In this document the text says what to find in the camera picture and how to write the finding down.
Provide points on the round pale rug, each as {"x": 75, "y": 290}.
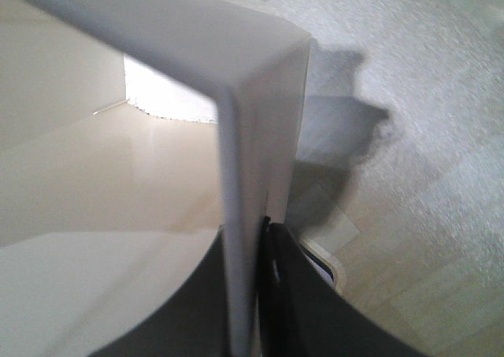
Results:
{"x": 400, "y": 159}

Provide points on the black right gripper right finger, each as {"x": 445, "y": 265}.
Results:
{"x": 301, "y": 315}

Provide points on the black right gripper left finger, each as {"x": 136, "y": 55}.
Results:
{"x": 192, "y": 322}

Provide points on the white plastic trash bin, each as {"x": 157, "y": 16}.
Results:
{"x": 131, "y": 130}

